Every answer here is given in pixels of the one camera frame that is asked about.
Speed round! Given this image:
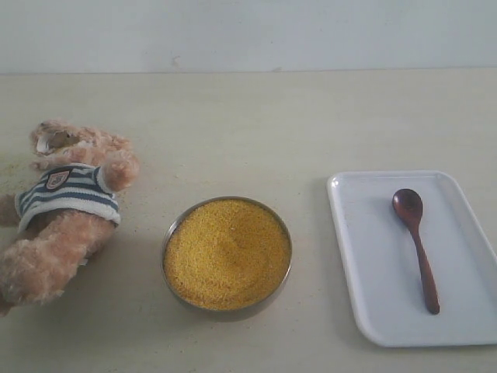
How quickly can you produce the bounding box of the dark red wooden spoon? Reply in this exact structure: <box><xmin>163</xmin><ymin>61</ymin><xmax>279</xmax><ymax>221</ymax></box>
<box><xmin>392</xmin><ymin>188</ymin><xmax>440</xmax><ymax>315</ymax></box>

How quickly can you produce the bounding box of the metal bowl of yellow millet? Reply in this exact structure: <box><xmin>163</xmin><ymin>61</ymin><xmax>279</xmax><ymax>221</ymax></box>
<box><xmin>160</xmin><ymin>196</ymin><xmax>292</xmax><ymax>320</ymax></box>

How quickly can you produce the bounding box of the tan teddy bear striped sweater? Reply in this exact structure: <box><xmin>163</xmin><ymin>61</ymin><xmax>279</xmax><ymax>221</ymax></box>
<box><xmin>1</xmin><ymin>120</ymin><xmax>139</xmax><ymax>315</ymax></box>

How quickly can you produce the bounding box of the white rectangular plastic tray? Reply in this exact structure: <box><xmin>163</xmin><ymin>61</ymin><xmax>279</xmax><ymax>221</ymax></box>
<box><xmin>326</xmin><ymin>170</ymin><xmax>496</xmax><ymax>347</ymax></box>

